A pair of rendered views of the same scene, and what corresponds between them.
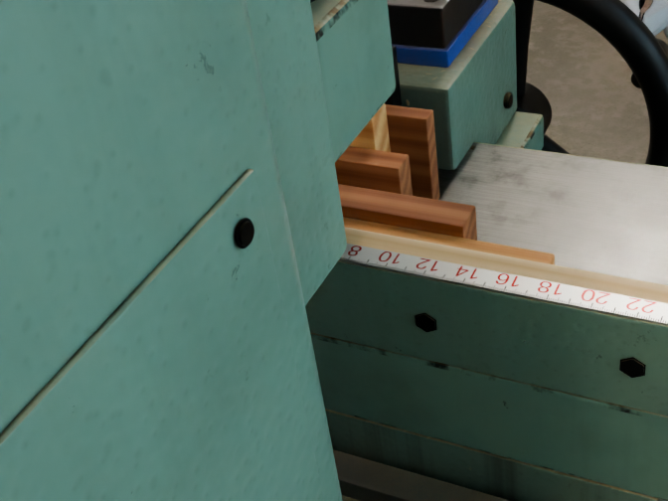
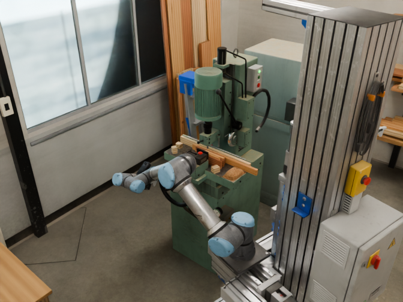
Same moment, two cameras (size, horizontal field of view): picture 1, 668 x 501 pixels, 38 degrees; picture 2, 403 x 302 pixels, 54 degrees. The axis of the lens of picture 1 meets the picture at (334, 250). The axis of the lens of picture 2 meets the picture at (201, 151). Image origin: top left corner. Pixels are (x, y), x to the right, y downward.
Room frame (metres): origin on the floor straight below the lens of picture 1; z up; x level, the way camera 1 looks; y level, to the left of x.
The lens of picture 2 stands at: (2.81, 0.27, 2.34)
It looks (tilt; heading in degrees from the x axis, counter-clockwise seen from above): 31 degrees down; 187
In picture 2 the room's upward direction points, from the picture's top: straight up
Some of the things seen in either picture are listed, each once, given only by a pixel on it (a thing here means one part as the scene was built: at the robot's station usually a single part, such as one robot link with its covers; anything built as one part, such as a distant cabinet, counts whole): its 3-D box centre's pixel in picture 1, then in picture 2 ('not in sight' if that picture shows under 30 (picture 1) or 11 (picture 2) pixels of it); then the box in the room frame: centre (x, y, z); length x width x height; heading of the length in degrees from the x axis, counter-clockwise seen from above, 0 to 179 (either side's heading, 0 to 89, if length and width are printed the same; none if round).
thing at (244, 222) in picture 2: not in sight; (241, 226); (1.26, 0.28, 0.98); 0.13 x 0.12 x 0.14; 148
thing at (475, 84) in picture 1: (394, 89); (194, 166); (0.63, -0.06, 0.92); 0.15 x 0.13 x 0.09; 58
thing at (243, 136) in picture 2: not in sight; (241, 136); (0.37, 0.24, 1.02); 0.09 x 0.07 x 0.12; 58
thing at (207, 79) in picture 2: not in sight; (208, 94); (0.45, 0.01, 1.35); 0.18 x 0.18 x 0.31
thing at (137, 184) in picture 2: not in sight; (136, 183); (1.00, -0.34, 1.01); 0.11 x 0.11 x 0.08; 58
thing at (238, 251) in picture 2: not in sight; (241, 243); (1.26, 0.28, 0.87); 0.15 x 0.15 x 0.10
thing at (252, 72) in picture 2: not in sight; (254, 78); (0.25, 0.29, 1.40); 0.10 x 0.06 x 0.16; 148
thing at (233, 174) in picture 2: not in sight; (234, 172); (0.67, 0.20, 0.92); 0.14 x 0.09 x 0.04; 148
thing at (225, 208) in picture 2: not in sight; (224, 216); (0.70, 0.16, 0.58); 0.12 x 0.08 x 0.08; 148
